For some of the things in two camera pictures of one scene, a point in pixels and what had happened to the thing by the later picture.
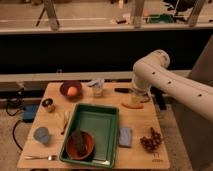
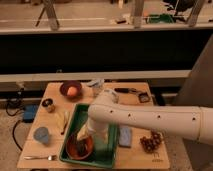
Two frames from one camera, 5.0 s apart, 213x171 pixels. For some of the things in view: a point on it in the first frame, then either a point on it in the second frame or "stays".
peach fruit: [72, 91] stays
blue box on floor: [29, 112] stays
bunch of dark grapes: [153, 142] stays
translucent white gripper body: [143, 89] -> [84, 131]
